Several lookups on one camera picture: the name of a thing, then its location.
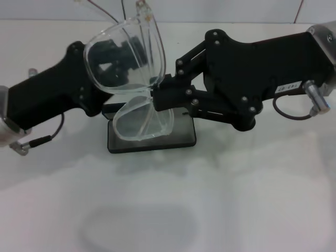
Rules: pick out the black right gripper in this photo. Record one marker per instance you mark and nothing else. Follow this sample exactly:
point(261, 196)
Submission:
point(249, 73)

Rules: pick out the clear white glasses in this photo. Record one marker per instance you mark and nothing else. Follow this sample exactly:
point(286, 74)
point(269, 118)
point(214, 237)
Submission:
point(144, 13)

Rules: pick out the black glasses case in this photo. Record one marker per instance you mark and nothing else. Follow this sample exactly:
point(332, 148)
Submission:
point(181, 139)

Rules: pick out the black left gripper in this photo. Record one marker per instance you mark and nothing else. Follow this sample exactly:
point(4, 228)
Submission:
point(47, 94)

